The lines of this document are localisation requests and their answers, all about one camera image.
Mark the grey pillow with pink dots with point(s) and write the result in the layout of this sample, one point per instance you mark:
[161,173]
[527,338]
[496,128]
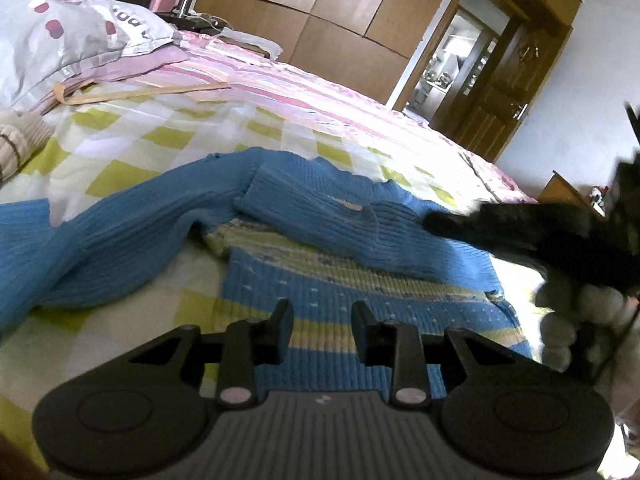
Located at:
[55,45]

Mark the brown wooden door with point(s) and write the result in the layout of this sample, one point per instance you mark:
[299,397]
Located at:
[492,95]

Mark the beige striped garment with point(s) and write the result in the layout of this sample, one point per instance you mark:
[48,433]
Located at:
[17,140]

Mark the green checked quilt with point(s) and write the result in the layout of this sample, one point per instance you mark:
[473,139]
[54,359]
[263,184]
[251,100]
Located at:
[165,135]

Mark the person's right hand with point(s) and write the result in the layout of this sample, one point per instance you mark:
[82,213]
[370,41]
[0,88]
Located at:
[557,340]

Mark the wooden wardrobe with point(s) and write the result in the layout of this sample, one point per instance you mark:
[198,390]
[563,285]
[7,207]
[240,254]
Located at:
[350,5]

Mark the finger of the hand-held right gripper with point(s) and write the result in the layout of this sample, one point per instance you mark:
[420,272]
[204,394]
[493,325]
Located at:
[505,227]

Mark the wooden side table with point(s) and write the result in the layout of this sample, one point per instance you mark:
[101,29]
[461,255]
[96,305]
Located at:
[575,195]

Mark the dark nightstand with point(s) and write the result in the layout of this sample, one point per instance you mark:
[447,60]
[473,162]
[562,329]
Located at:
[192,22]

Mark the beige clothes hanger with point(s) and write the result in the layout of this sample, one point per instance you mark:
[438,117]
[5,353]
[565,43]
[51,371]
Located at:
[130,94]

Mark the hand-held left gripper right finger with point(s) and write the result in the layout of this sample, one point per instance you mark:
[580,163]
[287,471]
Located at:
[365,327]

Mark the blue knitted sweater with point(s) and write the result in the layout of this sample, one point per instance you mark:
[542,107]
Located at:
[150,240]

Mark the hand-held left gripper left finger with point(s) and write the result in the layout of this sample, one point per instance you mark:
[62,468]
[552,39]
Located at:
[280,327]

